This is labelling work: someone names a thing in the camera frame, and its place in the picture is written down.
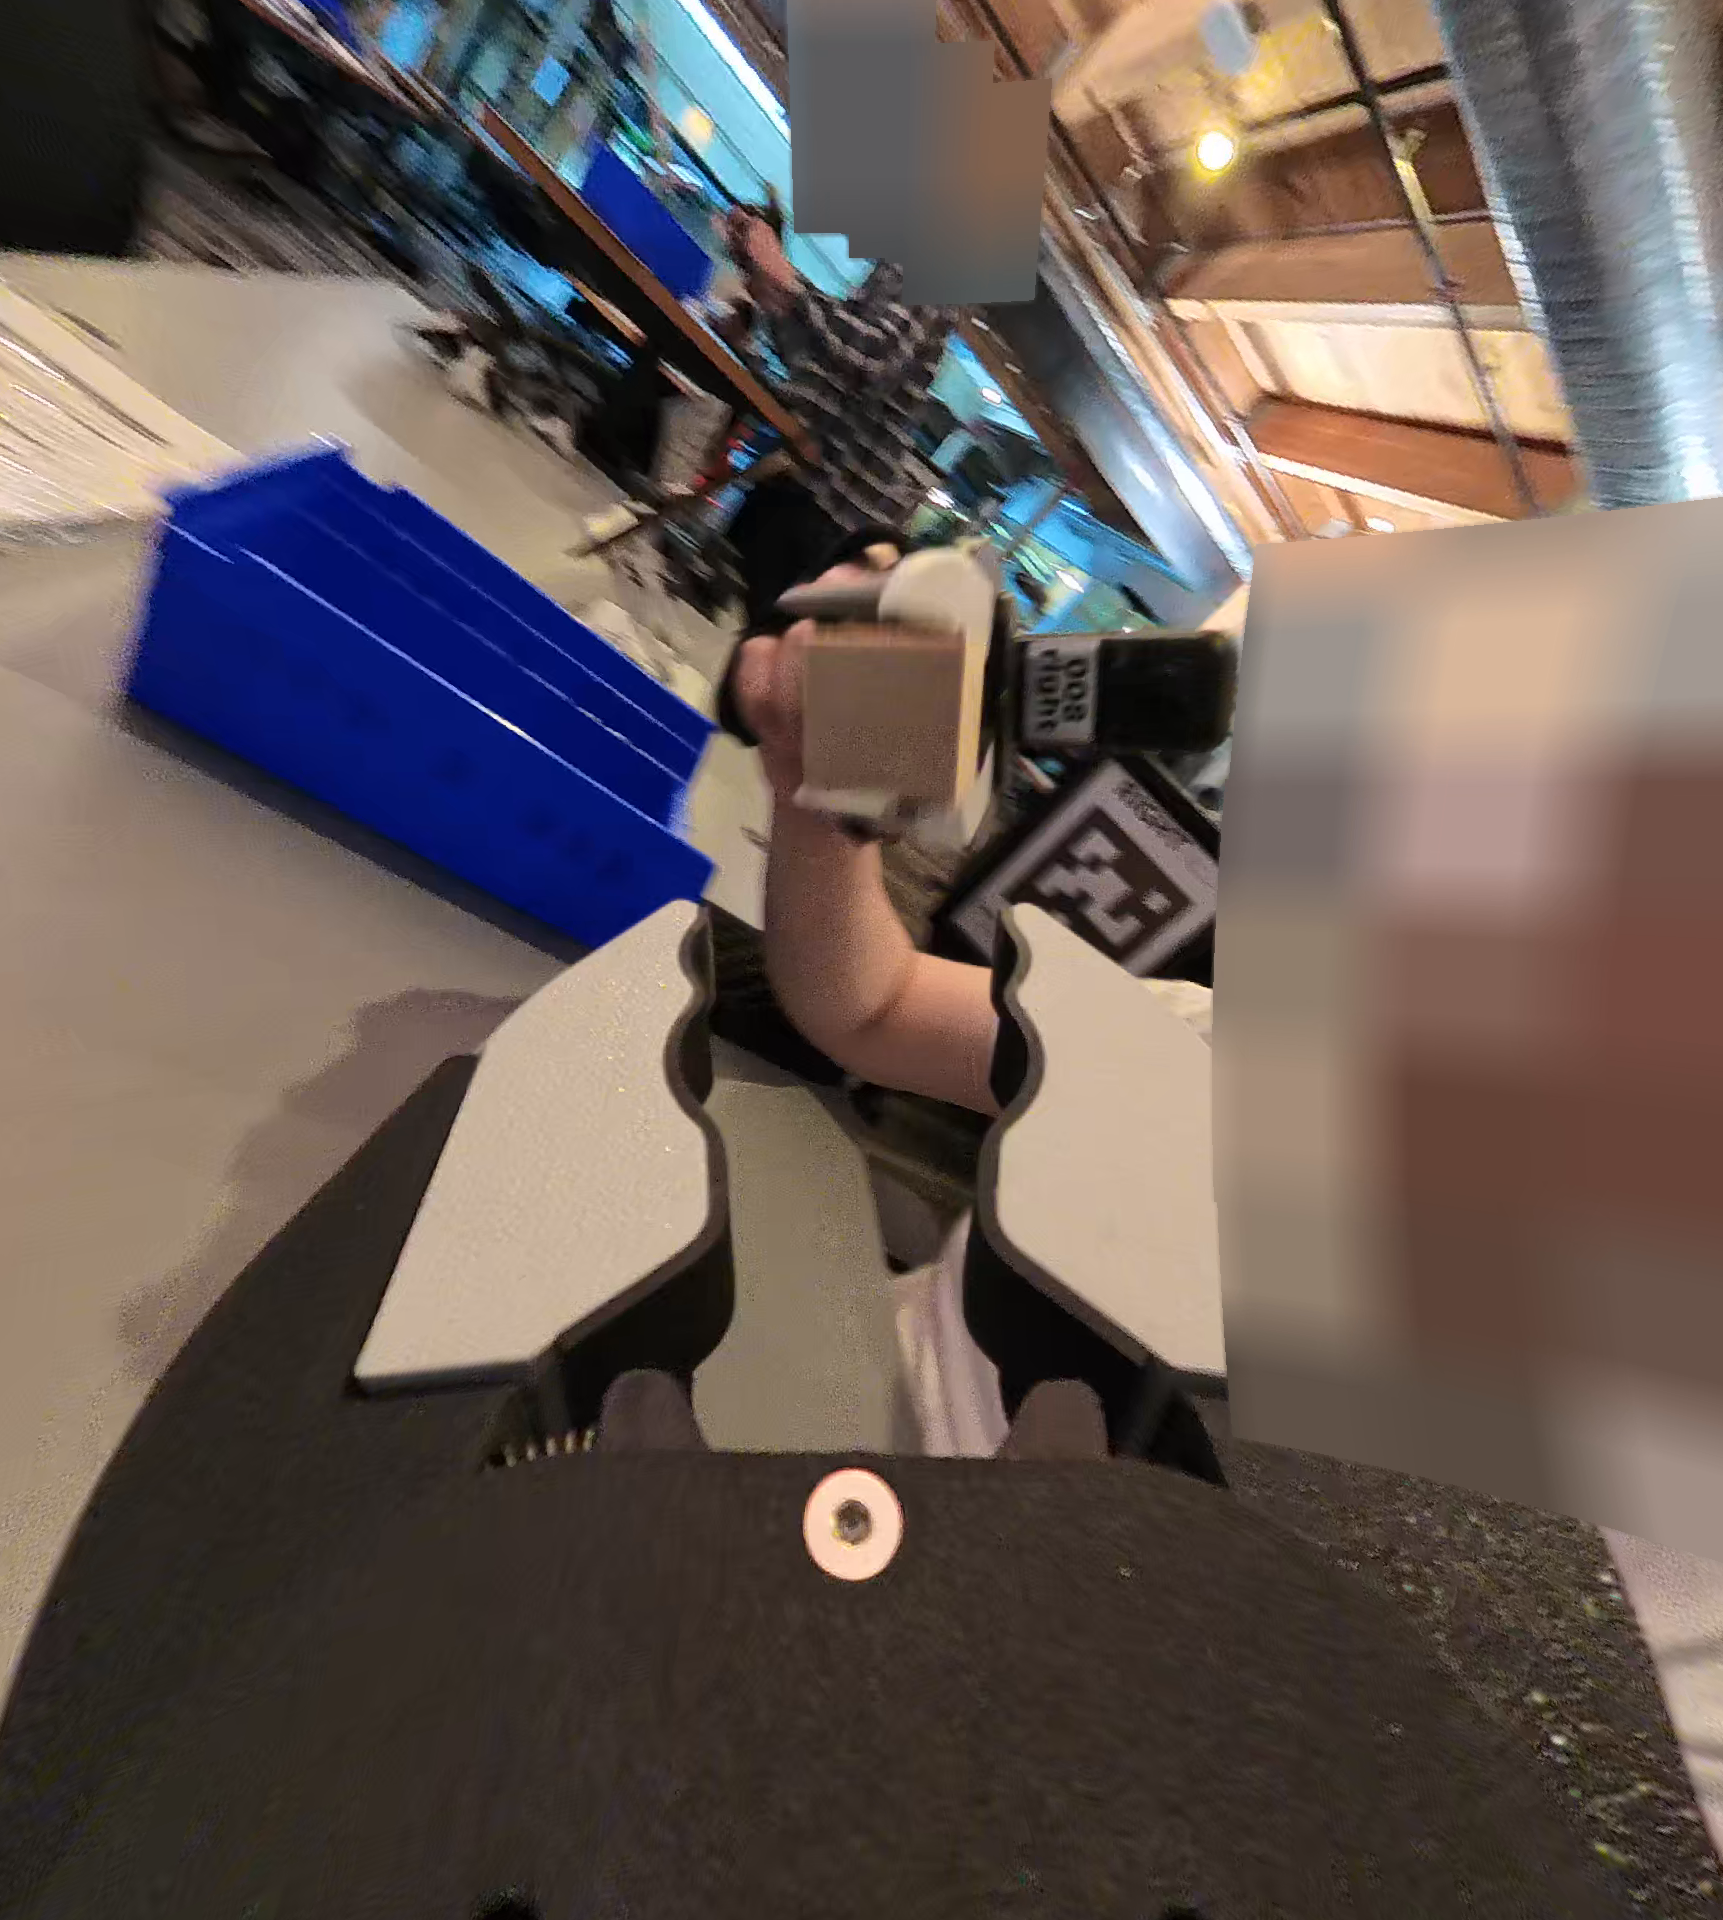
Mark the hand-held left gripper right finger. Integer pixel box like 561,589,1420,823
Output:
962,904,1232,1407

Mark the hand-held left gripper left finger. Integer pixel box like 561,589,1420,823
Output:
354,898,739,1407

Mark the blue plastic bin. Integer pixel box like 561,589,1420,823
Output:
123,437,722,961

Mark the person's right hand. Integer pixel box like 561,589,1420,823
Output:
722,616,823,801

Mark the printed sheet in clear sleeve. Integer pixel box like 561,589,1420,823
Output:
0,205,248,542

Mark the silver ventilation duct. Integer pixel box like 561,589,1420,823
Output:
1430,0,1723,517

